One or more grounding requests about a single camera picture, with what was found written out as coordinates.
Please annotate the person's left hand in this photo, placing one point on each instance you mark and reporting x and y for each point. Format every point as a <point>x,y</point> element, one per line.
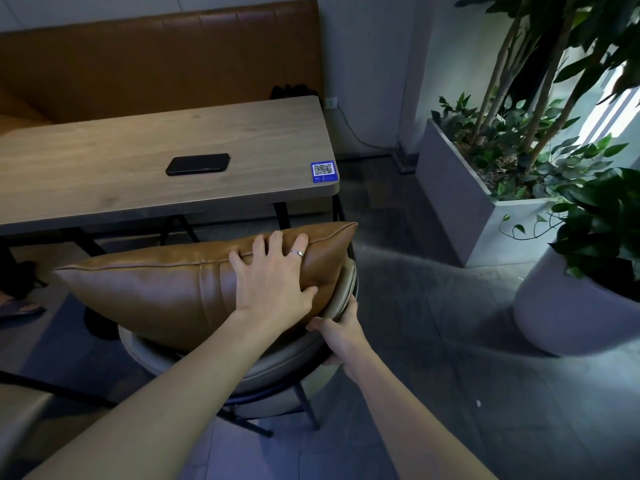
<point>272,289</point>

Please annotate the person's right hand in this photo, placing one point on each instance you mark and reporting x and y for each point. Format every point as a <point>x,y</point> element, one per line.
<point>342,339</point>

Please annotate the grey chair black frame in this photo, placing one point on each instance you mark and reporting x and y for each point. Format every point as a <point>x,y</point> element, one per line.
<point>20,414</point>
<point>280,367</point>

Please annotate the person's right forearm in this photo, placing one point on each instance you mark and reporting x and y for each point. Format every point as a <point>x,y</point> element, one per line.
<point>410,424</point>

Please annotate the person's left forearm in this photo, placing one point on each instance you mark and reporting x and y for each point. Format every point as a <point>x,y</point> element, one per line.
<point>165,404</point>

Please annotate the blue square sticker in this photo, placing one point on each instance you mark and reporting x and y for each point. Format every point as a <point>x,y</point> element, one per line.
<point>323,172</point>

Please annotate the black smartphone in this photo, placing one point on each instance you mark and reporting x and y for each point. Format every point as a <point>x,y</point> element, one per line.
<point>197,164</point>

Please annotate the rectangular grey planter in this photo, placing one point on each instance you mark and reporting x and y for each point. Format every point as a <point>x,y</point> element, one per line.
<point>450,194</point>

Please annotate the black bag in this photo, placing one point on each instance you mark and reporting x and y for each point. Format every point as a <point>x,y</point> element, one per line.
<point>295,92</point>

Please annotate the rectangular wooden table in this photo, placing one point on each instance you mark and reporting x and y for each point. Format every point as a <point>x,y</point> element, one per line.
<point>100,154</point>

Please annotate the round white plant pot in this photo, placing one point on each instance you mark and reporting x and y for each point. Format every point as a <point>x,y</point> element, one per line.
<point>565,314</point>

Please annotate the brown leather bench sofa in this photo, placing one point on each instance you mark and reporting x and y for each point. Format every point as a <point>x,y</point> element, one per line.
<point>150,54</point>

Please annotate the leafy green potted plant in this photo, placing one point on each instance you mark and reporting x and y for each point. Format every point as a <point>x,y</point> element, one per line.
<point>605,229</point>

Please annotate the tall green tree plant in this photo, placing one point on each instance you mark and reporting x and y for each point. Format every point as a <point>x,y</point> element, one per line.
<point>605,29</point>

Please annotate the white wall socket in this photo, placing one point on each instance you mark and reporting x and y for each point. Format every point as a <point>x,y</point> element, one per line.
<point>331,102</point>

